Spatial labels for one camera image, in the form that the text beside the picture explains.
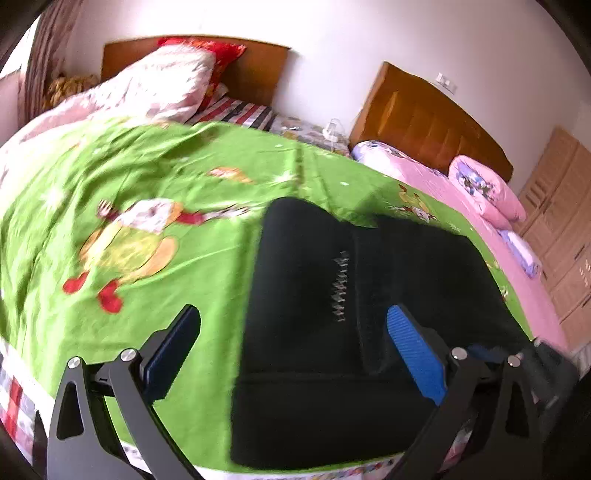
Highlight wooden wardrobe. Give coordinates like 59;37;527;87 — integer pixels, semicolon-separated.
515;127;591;352

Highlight red pillow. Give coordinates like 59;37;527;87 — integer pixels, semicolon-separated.
157;37;247;112

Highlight patterned curtain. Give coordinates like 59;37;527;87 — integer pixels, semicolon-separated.
23;0;84;112

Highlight large wooden headboard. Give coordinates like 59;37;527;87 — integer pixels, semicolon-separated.
348;61;515;183

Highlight printed pillow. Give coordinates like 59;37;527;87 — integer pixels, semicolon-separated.
352;140;404;162

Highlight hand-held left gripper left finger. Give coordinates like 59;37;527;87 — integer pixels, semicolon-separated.
46;304;202;480

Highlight pink bedsheet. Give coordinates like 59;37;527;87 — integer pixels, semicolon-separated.
351;141;571;354

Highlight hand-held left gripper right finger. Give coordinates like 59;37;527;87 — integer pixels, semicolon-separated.
385;304;543;480

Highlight yellow plush toy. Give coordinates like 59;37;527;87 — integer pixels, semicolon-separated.
42;75;100;112

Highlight small wooden headboard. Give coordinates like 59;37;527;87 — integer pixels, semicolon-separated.
100;37;289;112

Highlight pink cartoon pillow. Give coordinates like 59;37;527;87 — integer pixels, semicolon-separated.
449;154;527;229

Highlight black pants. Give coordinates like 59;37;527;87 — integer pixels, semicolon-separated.
228;196;532;469

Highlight purple white folded cloth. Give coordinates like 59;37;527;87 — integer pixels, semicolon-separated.
499;229;543;279

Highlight clear plastic container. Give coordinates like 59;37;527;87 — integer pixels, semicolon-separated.
323;119;346;149

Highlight grey patterned cloth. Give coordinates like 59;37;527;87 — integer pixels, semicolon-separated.
270;115;352;158

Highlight green printed bedsheet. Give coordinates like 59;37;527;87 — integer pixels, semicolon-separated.
0;115;532;480

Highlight striped bedsheet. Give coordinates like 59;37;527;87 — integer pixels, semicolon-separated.
187;95;278;132

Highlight pink white quilt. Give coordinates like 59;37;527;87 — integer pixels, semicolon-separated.
0;46;218;185

